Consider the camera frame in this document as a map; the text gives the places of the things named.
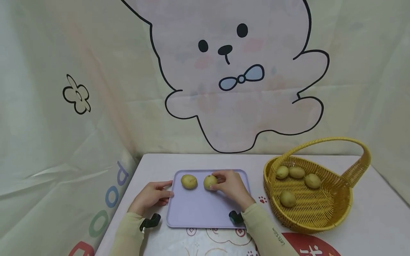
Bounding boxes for person's left hand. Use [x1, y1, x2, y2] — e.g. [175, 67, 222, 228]
[128, 180, 174, 217]

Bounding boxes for person's right hand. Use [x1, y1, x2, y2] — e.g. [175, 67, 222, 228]
[211, 170, 256, 212]

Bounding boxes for lilac plastic tray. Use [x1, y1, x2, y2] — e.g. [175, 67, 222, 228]
[166, 169, 251, 229]

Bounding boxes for person's right forearm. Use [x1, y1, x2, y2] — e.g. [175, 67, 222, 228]
[241, 203, 300, 256]

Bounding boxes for person's left forearm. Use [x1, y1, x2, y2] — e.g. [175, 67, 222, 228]
[109, 212, 146, 256]

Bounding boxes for black wrist band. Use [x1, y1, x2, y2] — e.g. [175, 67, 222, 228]
[140, 214, 161, 233]
[228, 210, 245, 225]

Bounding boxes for yellow woven basket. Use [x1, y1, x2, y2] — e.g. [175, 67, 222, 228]
[263, 137, 372, 234]

